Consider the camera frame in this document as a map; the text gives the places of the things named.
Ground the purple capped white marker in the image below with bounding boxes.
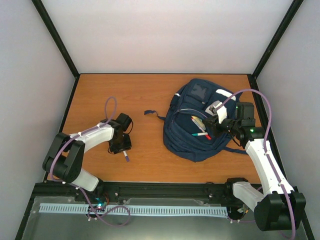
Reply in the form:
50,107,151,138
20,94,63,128
123,151,130,162

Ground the red capped white marker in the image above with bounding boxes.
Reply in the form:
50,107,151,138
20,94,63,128
191,116,212,140

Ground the green capped white marker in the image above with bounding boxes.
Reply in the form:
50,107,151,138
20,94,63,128
191,132,208,137

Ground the navy blue student backpack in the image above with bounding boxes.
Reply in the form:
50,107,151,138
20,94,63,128
159,78,246,163

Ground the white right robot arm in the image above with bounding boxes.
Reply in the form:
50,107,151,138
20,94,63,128
203,101,306,231

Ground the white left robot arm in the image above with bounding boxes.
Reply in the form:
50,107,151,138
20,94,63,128
42,113,133,202

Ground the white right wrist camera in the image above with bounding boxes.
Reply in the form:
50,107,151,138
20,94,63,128
205,100,228,124

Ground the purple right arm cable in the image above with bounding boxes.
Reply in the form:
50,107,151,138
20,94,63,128
216,88,297,240

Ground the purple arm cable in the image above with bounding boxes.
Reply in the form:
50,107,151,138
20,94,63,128
216,88,297,240
49,96,131,227

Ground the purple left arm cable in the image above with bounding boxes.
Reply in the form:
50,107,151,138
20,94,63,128
49,96,131,227

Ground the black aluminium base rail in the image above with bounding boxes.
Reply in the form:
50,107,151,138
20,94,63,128
31,181,242,206

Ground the light blue slotted cable duct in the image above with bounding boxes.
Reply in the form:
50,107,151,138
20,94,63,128
38,203,228,218

